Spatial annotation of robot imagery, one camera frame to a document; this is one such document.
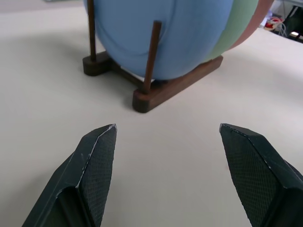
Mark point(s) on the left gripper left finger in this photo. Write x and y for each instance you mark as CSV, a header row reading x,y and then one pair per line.
x,y
80,184

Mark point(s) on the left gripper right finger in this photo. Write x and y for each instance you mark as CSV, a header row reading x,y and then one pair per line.
x,y
262,179

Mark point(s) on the light green plate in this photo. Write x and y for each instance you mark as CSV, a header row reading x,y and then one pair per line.
x,y
234,30

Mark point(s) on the red plate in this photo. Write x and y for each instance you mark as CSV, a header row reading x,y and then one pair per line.
x,y
256,21

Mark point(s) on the blue plate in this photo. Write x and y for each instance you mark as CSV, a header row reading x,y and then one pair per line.
x,y
180,35

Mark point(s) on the brown wooden plate rack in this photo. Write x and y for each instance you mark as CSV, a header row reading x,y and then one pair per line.
x,y
165,92

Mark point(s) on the black background equipment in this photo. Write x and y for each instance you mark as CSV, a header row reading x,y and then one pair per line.
x,y
294,23

